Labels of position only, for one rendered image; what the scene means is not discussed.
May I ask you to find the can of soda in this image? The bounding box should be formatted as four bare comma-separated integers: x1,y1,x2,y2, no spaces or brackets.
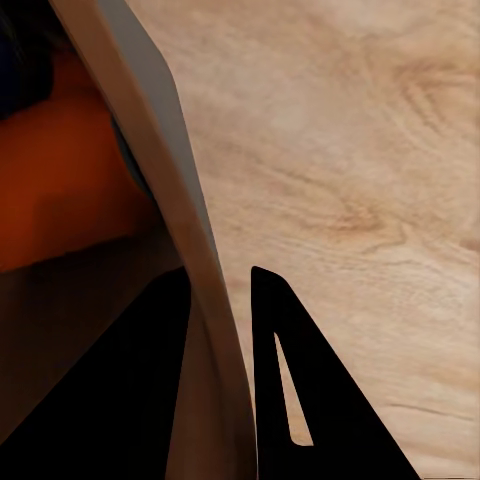
0,86,161,275
0,13,28,116
0,47,96,118

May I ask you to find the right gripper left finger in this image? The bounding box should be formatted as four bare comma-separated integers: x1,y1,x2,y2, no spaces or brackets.
0,267,191,480

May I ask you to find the trash can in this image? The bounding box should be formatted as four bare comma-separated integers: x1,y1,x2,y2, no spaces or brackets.
0,0,259,480

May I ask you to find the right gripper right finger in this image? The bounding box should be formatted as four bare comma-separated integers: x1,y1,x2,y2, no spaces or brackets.
251,266,419,480

